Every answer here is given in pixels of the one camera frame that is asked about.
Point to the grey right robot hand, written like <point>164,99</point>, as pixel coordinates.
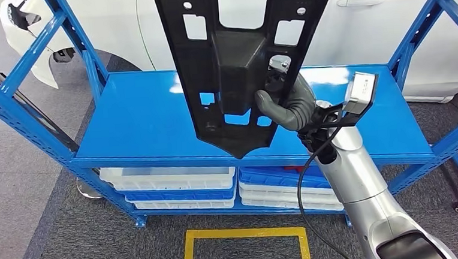
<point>301,104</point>

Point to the black plastic panel part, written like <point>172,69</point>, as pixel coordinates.
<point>240,60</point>

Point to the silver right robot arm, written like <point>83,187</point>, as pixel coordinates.
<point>355,176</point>

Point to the blue metal shelf rack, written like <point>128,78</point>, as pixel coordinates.
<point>141,122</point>

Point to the red cloth item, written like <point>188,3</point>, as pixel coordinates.
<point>293,168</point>

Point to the blue plastic crate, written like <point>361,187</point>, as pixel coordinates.
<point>264,179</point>
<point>169,196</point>

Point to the white plastic crate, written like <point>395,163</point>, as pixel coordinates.
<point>178,205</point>
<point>273,205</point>
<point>164,179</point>
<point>276,193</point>

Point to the yellow floor tape square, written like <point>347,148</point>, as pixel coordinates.
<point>188,258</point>

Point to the white car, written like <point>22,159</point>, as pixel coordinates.
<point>119,32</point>

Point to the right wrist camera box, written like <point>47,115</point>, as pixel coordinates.
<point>360,92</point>

